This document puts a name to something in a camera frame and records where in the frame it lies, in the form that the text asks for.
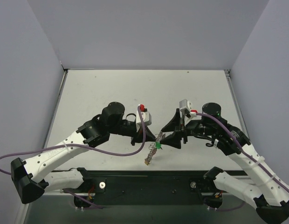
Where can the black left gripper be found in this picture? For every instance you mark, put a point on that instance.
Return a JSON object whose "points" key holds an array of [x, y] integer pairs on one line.
{"points": [[134, 136]]}

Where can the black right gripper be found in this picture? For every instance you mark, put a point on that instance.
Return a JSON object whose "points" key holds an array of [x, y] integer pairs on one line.
{"points": [[182, 130]]}

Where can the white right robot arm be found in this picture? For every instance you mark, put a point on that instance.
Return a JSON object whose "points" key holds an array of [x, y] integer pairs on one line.
{"points": [[268, 194]]}

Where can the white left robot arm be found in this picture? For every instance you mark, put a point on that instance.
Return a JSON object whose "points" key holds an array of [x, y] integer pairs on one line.
{"points": [[35, 176]]}

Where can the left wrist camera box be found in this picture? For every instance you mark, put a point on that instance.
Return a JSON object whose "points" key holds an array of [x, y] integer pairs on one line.
{"points": [[146, 116]]}

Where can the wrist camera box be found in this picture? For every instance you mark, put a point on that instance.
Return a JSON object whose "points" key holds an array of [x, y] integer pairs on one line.
{"points": [[146, 116], [185, 106]]}

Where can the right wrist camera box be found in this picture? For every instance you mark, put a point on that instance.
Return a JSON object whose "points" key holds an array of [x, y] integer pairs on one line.
{"points": [[185, 106]]}

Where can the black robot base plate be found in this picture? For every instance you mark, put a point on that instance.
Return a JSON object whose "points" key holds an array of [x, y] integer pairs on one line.
{"points": [[111, 188]]}

